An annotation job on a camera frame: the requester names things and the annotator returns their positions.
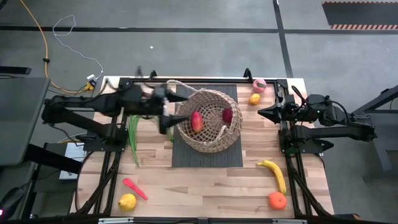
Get white floor cable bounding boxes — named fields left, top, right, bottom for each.
left=52, top=14, right=104, bottom=80

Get black metal stand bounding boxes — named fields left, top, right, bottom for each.
left=351, top=83, right=398, bottom=181

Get dark grey placemat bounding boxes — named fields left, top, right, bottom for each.
left=171, top=83, right=244, bottom=169

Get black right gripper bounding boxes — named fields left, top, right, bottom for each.
left=257, top=102, right=308, bottom=134

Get black mat with hazard stripes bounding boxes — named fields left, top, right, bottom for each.
left=322, top=1, right=398, bottom=31

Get grey computer desk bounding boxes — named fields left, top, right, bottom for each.
left=0, top=77, right=51, bottom=167

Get red chili pepper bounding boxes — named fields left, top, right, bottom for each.
left=122, top=177, right=149, bottom=201

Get white box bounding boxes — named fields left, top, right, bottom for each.
left=58, top=141, right=88, bottom=180

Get green onion stalks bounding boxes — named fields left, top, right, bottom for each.
left=127, top=114, right=175, bottom=167

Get orange floor cable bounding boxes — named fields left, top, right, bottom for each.
left=19, top=0, right=94, bottom=94

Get large orange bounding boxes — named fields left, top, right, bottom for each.
left=268, top=191, right=288, bottom=211

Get black aluminium mast beam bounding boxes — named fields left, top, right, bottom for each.
left=24, top=143, right=84, bottom=175

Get yellow banana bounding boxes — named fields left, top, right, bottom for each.
left=256, top=159, right=287, bottom=196

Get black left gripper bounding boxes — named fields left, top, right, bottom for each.
left=152, top=86, right=190, bottom=135

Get woven rope basket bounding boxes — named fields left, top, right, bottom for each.
left=166, top=79, right=244, bottom=154

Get red and yellow mango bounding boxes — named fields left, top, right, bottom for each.
left=190, top=111, right=205, bottom=134

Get black RGB computer mouse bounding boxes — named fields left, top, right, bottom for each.
left=0, top=186, right=29, bottom=218

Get dark red round fruit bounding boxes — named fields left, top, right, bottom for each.
left=221, top=108, right=234, bottom=124

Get yellow lemon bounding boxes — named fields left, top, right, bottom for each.
left=117, top=193, right=137, bottom=212

